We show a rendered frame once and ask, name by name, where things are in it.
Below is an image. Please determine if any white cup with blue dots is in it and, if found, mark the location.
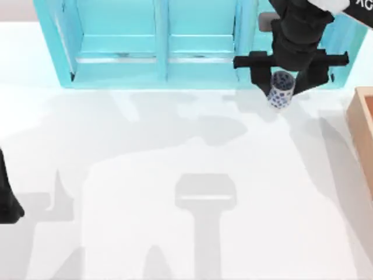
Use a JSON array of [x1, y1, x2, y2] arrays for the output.
[[268, 71, 295, 111]]

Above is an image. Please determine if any pale grey rounded box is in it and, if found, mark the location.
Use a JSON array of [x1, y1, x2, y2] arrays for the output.
[[258, 12, 277, 32]]

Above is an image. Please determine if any shallow salmon-coloured box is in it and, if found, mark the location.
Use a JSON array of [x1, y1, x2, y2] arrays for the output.
[[345, 86, 373, 202]]

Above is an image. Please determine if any light blue rack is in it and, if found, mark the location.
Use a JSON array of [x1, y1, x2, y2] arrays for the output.
[[31, 0, 368, 90]]

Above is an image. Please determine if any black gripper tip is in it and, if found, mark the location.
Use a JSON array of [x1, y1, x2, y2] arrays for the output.
[[0, 148, 26, 226]]

